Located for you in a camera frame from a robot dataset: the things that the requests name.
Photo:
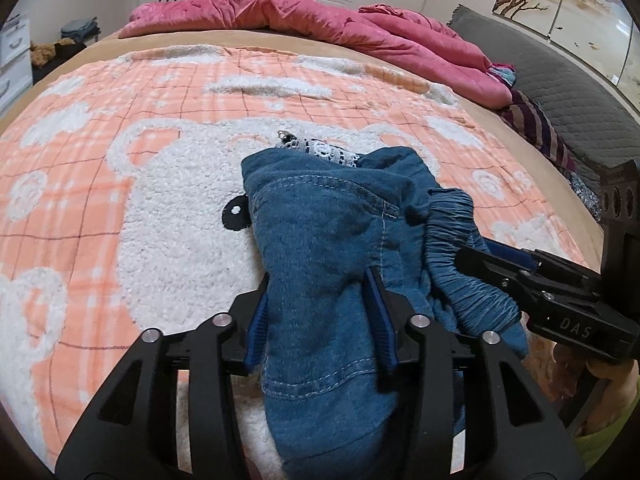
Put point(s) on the grey quilted headboard cushion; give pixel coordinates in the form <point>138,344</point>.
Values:
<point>550,75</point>

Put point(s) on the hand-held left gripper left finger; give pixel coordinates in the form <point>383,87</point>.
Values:
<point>255,320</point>

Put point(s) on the white plastic drawer unit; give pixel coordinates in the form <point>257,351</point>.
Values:
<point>12,60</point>

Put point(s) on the multicoloured cloth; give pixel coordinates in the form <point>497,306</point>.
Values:
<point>502,75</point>

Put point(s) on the pile of folded clothes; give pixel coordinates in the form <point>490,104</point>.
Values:
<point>81,29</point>

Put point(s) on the person's right hand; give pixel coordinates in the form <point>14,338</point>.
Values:
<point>622,385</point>

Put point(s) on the dark striped cloth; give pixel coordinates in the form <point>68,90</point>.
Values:
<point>535,125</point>

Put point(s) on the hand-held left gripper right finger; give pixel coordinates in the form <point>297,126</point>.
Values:
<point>384,330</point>

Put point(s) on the blue patterned cloth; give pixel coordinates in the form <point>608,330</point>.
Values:
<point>585,195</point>

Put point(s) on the orange plaid bear printed blanket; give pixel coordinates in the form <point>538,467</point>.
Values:
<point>125,185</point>

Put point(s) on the tree printed sliding door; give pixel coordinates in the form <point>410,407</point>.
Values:
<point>575,5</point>

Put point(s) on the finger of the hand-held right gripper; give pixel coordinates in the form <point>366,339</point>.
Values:
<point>490,272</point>
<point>510,257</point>

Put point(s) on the brown plush toy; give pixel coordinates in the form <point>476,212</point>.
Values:
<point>42,52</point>

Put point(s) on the pink comforter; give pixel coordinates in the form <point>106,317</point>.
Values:
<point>300,15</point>

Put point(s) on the blue pants with lace trim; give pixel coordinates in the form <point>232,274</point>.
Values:
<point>320,240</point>

